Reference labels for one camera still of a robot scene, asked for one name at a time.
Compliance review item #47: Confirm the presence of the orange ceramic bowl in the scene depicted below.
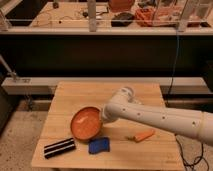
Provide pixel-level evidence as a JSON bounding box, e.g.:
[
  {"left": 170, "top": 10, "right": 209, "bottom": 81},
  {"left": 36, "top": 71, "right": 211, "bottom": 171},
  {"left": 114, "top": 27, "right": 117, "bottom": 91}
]
[{"left": 70, "top": 107, "right": 102, "bottom": 141}]

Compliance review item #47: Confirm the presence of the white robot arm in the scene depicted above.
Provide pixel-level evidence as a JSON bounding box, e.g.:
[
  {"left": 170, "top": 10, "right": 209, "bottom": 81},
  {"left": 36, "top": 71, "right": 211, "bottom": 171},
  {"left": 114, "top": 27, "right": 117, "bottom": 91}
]
[{"left": 100, "top": 87, "right": 213, "bottom": 146}]

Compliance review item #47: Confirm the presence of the orange bowl on bench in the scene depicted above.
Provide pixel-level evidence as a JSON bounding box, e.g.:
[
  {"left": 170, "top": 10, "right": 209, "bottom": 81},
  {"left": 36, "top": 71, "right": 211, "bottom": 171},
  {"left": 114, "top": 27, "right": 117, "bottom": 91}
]
[{"left": 108, "top": 0, "right": 135, "bottom": 12}]

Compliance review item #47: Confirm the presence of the blue sponge cloth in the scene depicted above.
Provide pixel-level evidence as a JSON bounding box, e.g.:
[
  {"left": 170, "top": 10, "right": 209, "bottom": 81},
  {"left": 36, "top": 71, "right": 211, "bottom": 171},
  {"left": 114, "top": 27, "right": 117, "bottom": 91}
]
[{"left": 88, "top": 137, "right": 110, "bottom": 154}]

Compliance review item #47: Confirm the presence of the wooden table board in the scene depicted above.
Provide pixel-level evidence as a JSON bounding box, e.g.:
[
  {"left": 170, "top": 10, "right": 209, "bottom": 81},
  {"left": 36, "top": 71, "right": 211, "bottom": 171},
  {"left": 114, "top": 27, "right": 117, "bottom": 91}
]
[{"left": 31, "top": 82, "right": 184, "bottom": 171}]

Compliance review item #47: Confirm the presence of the orange toy carrot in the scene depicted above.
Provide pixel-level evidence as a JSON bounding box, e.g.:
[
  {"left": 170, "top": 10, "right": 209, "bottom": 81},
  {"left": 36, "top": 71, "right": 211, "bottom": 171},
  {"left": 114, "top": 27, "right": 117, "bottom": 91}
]
[{"left": 126, "top": 129, "right": 155, "bottom": 143}]

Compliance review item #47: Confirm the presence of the black object on bench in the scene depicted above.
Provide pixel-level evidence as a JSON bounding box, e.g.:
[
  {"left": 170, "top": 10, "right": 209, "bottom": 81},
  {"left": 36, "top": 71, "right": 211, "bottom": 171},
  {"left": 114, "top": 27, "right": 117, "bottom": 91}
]
[{"left": 111, "top": 12, "right": 134, "bottom": 27}]

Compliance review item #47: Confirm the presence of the black white striped block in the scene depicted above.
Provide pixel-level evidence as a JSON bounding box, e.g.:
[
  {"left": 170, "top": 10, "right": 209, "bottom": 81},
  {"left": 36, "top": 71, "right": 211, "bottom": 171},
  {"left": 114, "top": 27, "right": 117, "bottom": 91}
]
[{"left": 44, "top": 138, "right": 76, "bottom": 159}]

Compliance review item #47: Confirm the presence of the orange plastic crate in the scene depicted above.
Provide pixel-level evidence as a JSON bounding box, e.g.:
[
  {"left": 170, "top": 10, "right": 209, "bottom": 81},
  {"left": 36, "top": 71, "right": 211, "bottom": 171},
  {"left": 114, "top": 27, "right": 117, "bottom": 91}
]
[{"left": 135, "top": 7, "right": 182, "bottom": 27}]

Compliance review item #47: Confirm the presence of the grey metal clamp stand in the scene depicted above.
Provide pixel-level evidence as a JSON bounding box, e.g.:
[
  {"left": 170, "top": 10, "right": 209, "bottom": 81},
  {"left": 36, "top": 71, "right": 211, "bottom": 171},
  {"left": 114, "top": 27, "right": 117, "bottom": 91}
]
[{"left": 0, "top": 54, "right": 31, "bottom": 84}]

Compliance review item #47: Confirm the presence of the metal post on bench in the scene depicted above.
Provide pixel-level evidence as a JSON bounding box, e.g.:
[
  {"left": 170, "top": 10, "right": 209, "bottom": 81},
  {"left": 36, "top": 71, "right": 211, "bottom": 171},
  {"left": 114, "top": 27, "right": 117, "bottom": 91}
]
[{"left": 87, "top": 0, "right": 97, "bottom": 32}]

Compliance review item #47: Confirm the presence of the blue hanging cable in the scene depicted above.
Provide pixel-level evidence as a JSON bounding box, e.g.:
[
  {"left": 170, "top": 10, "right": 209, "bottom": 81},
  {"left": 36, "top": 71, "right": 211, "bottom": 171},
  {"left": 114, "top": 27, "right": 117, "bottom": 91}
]
[{"left": 166, "top": 31, "right": 181, "bottom": 96}]

